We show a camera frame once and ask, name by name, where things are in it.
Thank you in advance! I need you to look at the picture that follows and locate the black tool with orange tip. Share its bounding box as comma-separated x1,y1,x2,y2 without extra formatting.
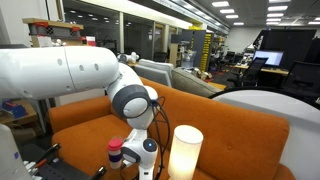
32,142,63,168

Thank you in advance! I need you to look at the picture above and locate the orange fabric couch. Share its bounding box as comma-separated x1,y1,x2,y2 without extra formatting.
48,77,296,180

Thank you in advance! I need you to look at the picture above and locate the white grey robot figure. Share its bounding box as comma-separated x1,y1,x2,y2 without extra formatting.
116,51,140,65

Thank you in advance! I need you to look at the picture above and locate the white metal cabinet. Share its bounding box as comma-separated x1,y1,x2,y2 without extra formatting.
54,88,111,107

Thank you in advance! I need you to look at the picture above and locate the wooden side table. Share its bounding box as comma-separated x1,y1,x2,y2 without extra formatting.
0,99,38,128

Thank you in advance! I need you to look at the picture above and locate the grey fabric sofa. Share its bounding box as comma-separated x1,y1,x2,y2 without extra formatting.
171,67,223,98

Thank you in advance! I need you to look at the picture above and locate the black clamp handle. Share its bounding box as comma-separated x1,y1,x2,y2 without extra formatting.
90,166,108,180

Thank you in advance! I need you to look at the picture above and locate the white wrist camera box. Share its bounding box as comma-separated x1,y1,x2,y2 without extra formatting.
138,167,155,180

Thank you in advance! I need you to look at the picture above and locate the white grey chair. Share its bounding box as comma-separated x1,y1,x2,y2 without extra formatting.
134,64,173,88
138,58,175,80

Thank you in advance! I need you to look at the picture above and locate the black mesh office chair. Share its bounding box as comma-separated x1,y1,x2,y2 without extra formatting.
281,60,320,98
228,57,269,88

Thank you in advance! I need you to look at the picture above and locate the white round table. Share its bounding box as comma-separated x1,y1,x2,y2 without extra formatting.
209,85,320,180

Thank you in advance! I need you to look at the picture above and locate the wooden office desk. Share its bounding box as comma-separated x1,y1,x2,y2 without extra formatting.
233,64,290,76

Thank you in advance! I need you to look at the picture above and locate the black partition panel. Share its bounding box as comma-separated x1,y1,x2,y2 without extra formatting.
254,29,318,71

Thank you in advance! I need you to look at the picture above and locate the white glowing table lamp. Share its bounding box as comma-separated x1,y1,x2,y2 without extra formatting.
167,124,205,180

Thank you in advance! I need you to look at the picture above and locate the lit computer monitor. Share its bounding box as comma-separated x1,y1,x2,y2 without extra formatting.
253,49,285,67

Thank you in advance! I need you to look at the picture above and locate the wooden shelf with black crate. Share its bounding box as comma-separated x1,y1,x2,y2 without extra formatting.
22,17,85,48

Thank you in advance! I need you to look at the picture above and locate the yellow storage rack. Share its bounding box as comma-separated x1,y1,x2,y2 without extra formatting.
199,32,213,72

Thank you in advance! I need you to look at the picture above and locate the small red white box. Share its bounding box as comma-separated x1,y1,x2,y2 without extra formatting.
85,35,97,47

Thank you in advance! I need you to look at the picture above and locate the blue plastic object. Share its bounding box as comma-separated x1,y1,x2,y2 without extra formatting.
1,100,30,119

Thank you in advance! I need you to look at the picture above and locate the white cup with pink lid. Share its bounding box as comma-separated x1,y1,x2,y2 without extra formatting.
106,138,125,170

